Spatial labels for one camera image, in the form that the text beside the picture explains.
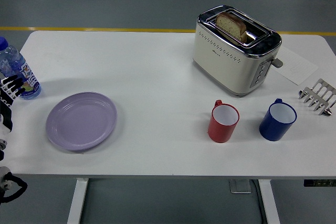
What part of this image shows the silver metal toast rack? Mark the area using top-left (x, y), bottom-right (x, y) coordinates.
top-left (298, 78), bottom-right (336, 116)

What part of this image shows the grey under-table bracket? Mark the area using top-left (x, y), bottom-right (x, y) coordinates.
top-left (228, 179), bottom-right (253, 195)

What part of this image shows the clear water bottle blue cap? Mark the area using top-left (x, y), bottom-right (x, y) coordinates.
top-left (0, 36), bottom-right (42, 101)

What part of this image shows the purple round plate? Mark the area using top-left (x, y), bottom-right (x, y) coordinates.
top-left (45, 91), bottom-right (118, 152)

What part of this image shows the brown bread slice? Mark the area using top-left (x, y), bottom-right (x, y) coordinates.
top-left (215, 12), bottom-right (247, 43)

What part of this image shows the black table control panel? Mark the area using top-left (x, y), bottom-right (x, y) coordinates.
top-left (303, 179), bottom-right (336, 187)

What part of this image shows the white table leg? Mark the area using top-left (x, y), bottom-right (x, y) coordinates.
top-left (257, 179), bottom-right (281, 224)
top-left (67, 178), bottom-right (89, 224)

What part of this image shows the red mug white inside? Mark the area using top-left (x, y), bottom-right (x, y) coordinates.
top-left (207, 99), bottom-right (240, 144)

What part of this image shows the grey cable under table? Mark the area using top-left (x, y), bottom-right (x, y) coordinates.
top-left (250, 179), bottom-right (266, 224)

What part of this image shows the blue mug white inside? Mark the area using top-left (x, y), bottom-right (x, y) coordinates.
top-left (259, 98), bottom-right (298, 142)

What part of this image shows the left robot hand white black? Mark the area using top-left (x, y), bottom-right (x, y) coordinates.
top-left (0, 74), bottom-right (26, 141)

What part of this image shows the cream and chrome toaster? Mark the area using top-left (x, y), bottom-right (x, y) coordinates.
top-left (191, 5), bottom-right (284, 98)

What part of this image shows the white paper sheet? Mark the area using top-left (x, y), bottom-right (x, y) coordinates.
top-left (271, 45), bottom-right (320, 86)

